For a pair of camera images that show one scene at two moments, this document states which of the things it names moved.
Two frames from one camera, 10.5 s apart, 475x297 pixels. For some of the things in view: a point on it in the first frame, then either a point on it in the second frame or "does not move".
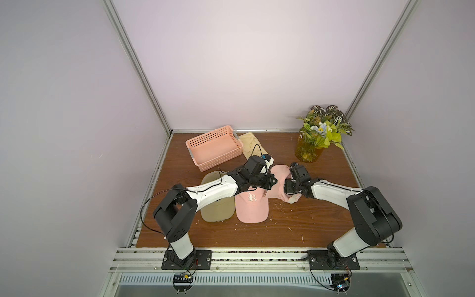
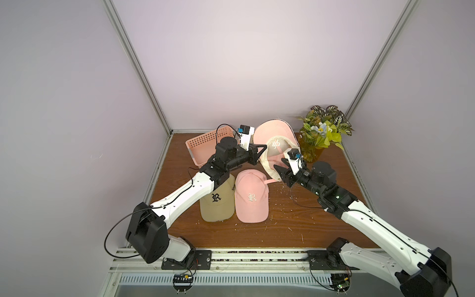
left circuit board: (182, 282) does not move
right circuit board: (341, 282) does not move
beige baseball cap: (221, 210) does not move
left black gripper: (268, 184) -> (251, 156)
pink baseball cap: (252, 206) does not move
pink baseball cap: (281, 172) -> (278, 135)
